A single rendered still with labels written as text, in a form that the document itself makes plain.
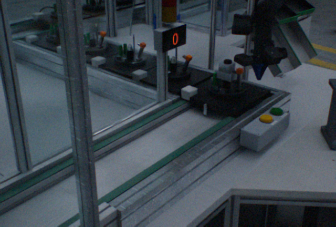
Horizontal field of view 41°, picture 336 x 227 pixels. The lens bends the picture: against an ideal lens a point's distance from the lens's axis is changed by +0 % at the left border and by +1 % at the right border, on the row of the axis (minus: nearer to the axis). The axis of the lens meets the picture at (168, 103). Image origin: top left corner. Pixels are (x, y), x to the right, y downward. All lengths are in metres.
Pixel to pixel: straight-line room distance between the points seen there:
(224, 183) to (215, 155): 0.09
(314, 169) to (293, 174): 0.08
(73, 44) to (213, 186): 0.72
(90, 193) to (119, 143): 0.51
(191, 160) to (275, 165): 0.32
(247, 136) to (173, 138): 0.24
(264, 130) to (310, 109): 0.45
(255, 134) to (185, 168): 0.29
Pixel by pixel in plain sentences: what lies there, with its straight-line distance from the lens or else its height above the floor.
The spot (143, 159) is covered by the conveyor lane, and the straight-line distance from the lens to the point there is 1.36.
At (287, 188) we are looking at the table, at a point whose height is 0.86.
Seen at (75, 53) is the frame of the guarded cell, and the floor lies 1.40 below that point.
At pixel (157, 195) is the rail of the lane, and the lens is 1.19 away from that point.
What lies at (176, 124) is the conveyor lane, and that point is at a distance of 1.55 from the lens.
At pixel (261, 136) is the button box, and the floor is 0.95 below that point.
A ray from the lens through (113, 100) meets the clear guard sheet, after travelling 1.43.
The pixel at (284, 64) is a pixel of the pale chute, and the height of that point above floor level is 1.01.
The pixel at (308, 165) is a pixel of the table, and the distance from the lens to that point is 1.50.
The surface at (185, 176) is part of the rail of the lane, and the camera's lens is 1.27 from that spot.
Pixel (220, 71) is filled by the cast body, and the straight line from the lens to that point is 1.63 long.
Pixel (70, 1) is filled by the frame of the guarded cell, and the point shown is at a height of 1.49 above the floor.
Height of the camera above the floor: 1.66
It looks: 26 degrees down
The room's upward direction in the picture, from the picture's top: straight up
